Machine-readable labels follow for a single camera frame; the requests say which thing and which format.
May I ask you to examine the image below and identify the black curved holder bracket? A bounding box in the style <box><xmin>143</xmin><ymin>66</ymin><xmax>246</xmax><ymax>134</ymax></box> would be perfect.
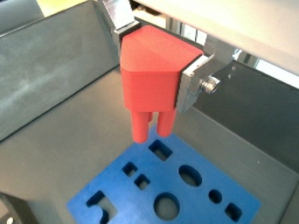
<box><xmin>0</xmin><ymin>192</ymin><xmax>39</xmax><ymax>224</ymax></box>

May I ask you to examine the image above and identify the blue shape sorter board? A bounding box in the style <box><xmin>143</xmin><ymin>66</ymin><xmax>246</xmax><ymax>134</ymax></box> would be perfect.
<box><xmin>67</xmin><ymin>129</ymin><xmax>261</xmax><ymax>224</ymax></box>

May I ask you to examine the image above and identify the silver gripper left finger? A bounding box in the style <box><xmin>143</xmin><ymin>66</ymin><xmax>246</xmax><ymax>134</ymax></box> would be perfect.
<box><xmin>102</xmin><ymin>0</ymin><xmax>142</xmax><ymax>50</ymax></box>

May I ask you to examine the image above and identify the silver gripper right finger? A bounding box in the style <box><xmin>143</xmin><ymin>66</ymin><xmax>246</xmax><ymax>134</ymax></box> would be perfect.
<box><xmin>177</xmin><ymin>38</ymin><xmax>235</xmax><ymax>113</ymax></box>

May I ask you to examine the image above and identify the red three prong block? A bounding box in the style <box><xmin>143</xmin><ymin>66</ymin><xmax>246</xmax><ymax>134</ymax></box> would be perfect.
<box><xmin>121</xmin><ymin>25</ymin><xmax>203</xmax><ymax>143</ymax></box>

